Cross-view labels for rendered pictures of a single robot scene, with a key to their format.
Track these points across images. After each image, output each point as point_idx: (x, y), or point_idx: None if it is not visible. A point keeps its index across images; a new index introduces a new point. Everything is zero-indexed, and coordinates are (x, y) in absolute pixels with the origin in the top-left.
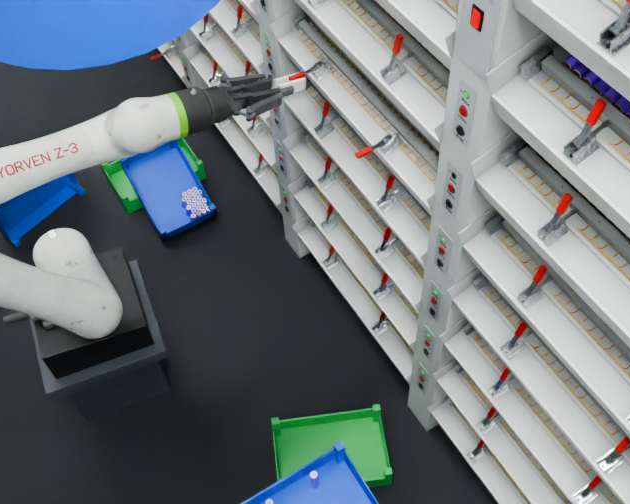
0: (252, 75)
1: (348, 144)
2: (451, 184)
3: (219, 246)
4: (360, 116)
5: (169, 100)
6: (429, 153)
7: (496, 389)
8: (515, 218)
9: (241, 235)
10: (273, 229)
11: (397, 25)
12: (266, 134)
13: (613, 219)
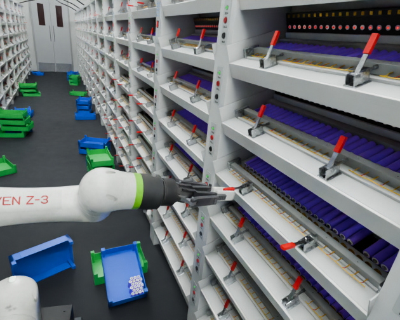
0: (197, 182)
1: (254, 251)
2: None
3: (143, 319)
4: (277, 221)
5: (133, 174)
6: (353, 256)
7: None
8: None
9: (159, 313)
10: (180, 313)
11: (327, 143)
12: (189, 247)
13: None
